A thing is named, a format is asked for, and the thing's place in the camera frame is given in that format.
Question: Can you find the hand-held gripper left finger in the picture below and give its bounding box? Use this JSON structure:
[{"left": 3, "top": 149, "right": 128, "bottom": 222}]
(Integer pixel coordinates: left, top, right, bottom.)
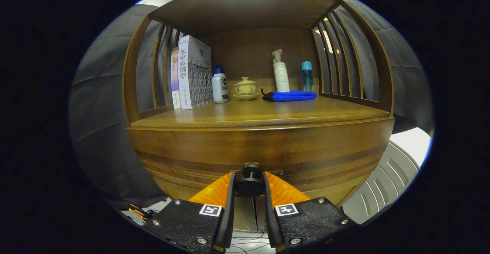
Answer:
[{"left": 144, "top": 172, "right": 236, "bottom": 253}]

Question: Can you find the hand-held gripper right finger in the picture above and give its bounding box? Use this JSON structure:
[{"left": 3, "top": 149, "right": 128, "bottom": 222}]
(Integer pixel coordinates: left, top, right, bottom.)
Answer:
[{"left": 262, "top": 172, "right": 358, "bottom": 253}]

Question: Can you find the black drawer knob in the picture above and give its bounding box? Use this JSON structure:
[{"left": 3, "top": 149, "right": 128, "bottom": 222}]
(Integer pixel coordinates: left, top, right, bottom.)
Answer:
[{"left": 235, "top": 163, "right": 266, "bottom": 198}]

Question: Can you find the wooden cabinet door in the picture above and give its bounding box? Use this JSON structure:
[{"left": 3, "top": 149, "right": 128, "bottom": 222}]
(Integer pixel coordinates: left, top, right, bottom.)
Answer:
[
  {"left": 234, "top": 197, "right": 256, "bottom": 231},
  {"left": 255, "top": 197, "right": 268, "bottom": 231}
]

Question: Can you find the wooden countertop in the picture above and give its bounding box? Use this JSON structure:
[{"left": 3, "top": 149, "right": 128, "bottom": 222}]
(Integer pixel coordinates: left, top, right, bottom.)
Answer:
[{"left": 130, "top": 95, "right": 391, "bottom": 129}]

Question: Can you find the white drawer unit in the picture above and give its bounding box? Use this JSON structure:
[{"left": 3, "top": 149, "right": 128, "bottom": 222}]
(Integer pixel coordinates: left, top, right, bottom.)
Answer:
[{"left": 342, "top": 128, "right": 432, "bottom": 225}]

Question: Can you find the brown wooden cabinet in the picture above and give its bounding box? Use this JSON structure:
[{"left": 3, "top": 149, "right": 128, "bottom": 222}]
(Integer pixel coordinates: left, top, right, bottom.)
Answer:
[{"left": 122, "top": 0, "right": 395, "bottom": 233}]

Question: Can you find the folded blue cloth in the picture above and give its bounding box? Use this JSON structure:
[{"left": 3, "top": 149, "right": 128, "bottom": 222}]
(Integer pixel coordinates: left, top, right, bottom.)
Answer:
[{"left": 261, "top": 88, "right": 318, "bottom": 102}]

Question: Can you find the yellow lidded teacup with saucer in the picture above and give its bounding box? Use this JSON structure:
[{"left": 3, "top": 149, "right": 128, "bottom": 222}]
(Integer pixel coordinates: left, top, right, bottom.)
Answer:
[{"left": 232, "top": 77, "right": 261, "bottom": 101}]

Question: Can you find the white bottle with blue cap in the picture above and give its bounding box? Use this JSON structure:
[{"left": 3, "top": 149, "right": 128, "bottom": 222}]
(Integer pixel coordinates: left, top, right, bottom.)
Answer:
[{"left": 212, "top": 64, "right": 229, "bottom": 104}]

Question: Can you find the white pump bottle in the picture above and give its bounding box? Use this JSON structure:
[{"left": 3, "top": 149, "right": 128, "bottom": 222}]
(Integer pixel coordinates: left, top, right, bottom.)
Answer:
[{"left": 272, "top": 49, "right": 290, "bottom": 93}]

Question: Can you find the white patterned book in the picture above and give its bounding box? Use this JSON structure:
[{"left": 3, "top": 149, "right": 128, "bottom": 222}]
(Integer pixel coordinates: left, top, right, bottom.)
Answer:
[{"left": 178, "top": 35, "right": 214, "bottom": 110}]

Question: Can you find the clear blue bottle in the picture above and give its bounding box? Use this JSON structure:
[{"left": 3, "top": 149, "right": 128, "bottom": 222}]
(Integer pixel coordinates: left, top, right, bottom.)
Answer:
[{"left": 301, "top": 61, "right": 314, "bottom": 92}]

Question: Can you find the thin pink book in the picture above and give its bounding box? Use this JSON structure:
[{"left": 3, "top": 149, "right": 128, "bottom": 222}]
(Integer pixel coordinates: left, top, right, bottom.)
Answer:
[{"left": 170, "top": 47, "right": 181, "bottom": 110}]

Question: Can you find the tangle of black cables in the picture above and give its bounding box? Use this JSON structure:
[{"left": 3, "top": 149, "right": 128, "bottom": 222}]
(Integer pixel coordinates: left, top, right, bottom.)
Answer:
[{"left": 226, "top": 231, "right": 276, "bottom": 254}]

